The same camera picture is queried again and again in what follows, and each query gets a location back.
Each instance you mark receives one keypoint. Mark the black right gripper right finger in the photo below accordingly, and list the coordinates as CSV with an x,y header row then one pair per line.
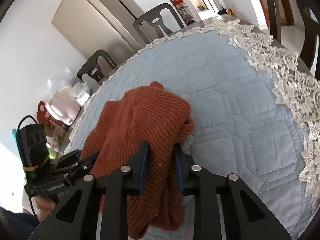
x,y
225,207

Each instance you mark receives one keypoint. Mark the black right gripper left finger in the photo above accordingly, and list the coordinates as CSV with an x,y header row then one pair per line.
x,y
96,208

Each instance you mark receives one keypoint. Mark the person's left hand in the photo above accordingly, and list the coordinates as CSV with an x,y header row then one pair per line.
x,y
45,206

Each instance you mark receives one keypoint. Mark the red paper bag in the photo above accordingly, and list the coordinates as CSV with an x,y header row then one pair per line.
x,y
43,115

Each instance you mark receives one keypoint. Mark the white plastic appliance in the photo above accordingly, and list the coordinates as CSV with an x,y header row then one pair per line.
x,y
63,107

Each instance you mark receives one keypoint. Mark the white tissue box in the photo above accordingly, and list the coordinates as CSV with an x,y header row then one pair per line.
x,y
81,92

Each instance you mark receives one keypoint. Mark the light blue quilted mat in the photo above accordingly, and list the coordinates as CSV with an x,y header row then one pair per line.
x,y
238,128

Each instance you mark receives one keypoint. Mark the clear plastic bag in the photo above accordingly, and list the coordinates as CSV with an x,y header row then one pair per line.
x,y
60,80

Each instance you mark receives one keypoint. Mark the dark chair far left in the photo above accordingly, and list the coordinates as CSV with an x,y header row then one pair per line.
x,y
93,69

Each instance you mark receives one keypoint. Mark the dark chair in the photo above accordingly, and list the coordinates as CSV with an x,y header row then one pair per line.
x,y
154,19
304,14
93,69

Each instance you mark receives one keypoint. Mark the beige refrigerator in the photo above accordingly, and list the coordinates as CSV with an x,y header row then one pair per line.
x,y
90,25

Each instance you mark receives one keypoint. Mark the dark chair middle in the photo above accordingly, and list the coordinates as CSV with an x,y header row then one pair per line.
x,y
154,19

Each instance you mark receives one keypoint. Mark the shoe rack with shoes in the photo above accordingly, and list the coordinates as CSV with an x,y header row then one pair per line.
x,y
186,11

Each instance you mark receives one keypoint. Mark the dark chair right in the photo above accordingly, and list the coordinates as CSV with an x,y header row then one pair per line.
x,y
304,14

